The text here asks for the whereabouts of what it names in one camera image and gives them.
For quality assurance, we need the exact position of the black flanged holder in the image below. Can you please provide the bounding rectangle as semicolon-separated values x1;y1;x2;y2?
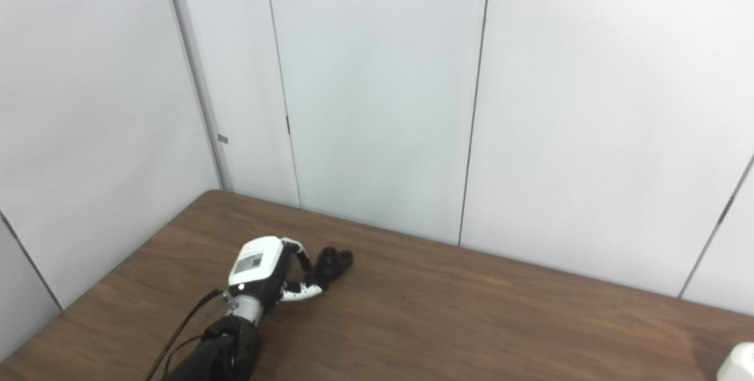
316;247;355;281

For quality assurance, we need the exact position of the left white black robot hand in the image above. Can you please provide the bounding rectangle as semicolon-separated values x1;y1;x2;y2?
227;236;326;312

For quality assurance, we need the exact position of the round white plastic piece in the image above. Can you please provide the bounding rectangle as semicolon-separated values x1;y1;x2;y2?
716;342;754;381

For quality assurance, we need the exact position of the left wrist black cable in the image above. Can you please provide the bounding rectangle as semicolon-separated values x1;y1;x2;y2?
145;289;229;381

